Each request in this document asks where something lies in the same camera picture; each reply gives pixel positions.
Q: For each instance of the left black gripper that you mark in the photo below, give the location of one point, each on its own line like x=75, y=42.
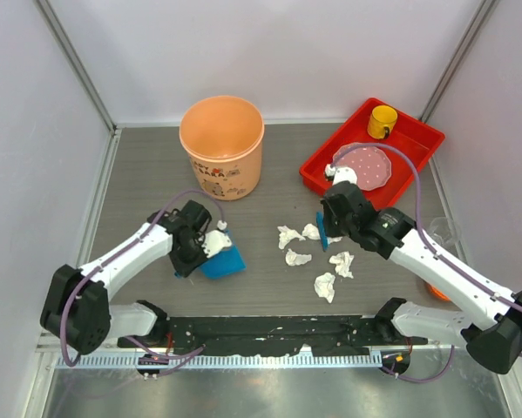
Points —
x=183, y=268

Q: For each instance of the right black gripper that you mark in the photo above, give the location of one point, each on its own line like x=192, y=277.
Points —
x=328, y=227

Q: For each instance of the blue hand brush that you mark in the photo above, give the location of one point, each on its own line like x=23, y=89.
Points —
x=321, y=229

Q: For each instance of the blue dustpan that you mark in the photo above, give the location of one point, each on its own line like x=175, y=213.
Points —
x=223, y=264

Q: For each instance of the clear plastic cup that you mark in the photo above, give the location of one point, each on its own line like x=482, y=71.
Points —
x=444, y=231

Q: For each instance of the orange plastic bucket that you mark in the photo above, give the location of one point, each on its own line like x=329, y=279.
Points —
x=222, y=137

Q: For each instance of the orange plastic bowl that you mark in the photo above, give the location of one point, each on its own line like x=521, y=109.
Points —
x=436, y=293

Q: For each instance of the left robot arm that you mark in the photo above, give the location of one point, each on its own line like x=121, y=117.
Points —
x=78, y=308

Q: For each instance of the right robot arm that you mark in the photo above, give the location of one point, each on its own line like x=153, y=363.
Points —
x=489, y=323

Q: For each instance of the pink dotted plate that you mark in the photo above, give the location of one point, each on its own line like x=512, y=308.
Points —
x=372, y=166

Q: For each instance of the yellow mug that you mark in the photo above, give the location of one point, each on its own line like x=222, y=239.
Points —
x=382, y=120

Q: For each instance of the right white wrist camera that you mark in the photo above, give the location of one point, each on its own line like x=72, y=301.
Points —
x=338, y=174

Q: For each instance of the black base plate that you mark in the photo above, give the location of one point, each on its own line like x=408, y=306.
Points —
x=275, y=336

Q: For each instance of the aluminium frame rail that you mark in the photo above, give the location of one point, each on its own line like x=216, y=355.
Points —
x=157, y=357

